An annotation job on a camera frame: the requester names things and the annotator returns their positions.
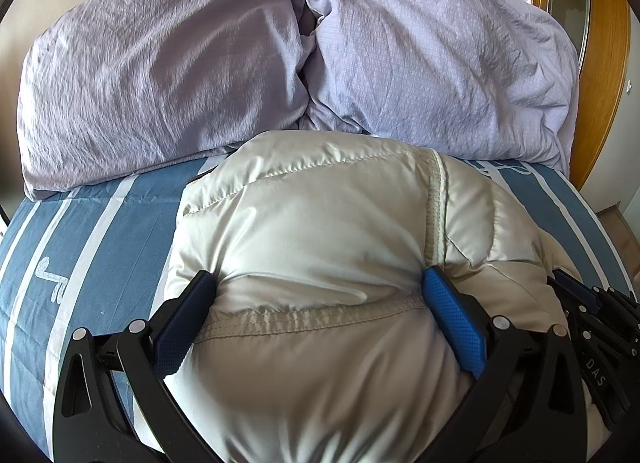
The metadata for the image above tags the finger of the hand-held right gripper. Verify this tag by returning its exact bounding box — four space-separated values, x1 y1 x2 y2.
547 268 640 339

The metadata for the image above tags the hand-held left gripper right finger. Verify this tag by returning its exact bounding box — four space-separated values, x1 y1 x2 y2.
421 265 590 463

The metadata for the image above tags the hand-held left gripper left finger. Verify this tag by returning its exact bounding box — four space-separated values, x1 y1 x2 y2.
52 270 219 463

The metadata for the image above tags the beige puffer jacket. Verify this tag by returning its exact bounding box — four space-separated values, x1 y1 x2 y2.
162 130 623 463

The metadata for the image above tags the blue striped bed sheet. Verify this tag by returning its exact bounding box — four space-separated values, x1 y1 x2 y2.
0 145 640 463

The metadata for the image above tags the lavender pillow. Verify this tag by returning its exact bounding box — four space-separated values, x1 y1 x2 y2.
16 0 321 201
299 0 581 174

